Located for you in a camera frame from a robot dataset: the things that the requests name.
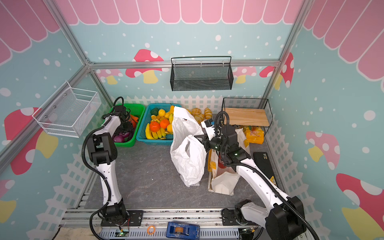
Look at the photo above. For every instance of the croissant bread centre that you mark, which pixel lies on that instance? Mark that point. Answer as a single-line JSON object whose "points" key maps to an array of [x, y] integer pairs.
{"points": [[199, 118]]}

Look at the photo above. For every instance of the white tote bag yellow handles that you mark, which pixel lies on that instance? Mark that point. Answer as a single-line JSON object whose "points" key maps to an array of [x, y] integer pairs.
{"points": [[221, 181]]}

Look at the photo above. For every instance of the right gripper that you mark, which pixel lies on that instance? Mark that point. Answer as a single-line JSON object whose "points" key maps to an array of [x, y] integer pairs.
{"points": [[202, 141]]}

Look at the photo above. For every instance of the white plastic grocery bag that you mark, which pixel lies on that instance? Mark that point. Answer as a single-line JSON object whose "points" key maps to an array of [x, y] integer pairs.
{"points": [[187, 152]]}

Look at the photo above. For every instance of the banana bunch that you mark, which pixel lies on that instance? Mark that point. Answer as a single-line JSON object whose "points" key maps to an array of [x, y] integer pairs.
{"points": [[152, 135]]}

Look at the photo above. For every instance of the teal plastic basket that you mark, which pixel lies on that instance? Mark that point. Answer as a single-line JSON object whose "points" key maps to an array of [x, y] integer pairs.
{"points": [[158, 112]]}

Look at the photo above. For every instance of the blue device on rail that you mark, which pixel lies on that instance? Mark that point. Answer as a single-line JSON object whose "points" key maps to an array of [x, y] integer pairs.
{"points": [[183, 231]]}

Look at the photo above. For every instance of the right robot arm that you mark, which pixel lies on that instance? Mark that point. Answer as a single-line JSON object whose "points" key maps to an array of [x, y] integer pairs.
{"points": [[282, 217]]}

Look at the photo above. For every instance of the black flat box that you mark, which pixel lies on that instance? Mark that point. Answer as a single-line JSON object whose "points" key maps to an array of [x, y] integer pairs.
{"points": [[263, 162]]}

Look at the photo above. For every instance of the red soda can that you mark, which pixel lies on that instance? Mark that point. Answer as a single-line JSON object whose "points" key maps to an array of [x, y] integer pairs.
{"points": [[221, 163]]}

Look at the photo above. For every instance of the bread roll right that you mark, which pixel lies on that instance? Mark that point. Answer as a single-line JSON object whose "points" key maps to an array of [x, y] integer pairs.
{"points": [[208, 113]]}

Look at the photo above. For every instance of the black mesh wall basket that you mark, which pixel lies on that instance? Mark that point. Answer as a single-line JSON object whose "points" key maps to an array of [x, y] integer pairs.
{"points": [[204, 73]]}

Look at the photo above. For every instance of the purple onion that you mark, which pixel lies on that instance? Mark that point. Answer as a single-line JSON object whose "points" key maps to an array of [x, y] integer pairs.
{"points": [[119, 139]]}

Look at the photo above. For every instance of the white wire wall basket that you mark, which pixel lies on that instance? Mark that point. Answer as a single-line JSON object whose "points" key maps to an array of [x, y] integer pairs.
{"points": [[68, 111]]}

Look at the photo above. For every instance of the black wire shelf wooden board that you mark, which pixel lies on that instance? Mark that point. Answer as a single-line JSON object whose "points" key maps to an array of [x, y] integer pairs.
{"points": [[248, 111]]}

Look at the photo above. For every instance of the orange fruit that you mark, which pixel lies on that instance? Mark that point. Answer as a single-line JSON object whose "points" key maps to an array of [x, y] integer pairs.
{"points": [[155, 127]]}

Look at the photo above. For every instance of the yellow snack package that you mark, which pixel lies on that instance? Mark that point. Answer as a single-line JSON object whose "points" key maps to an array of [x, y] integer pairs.
{"points": [[255, 135]]}

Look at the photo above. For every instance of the green plastic basket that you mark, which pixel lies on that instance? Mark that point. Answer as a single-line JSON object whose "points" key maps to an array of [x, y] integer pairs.
{"points": [[137, 110]]}

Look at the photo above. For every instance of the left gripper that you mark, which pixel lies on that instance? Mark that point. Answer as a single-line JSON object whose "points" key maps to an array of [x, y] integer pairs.
{"points": [[129, 124]]}

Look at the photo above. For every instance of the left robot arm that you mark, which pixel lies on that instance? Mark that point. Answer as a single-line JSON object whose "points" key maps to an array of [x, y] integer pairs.
{"points": [[99, 153]]}

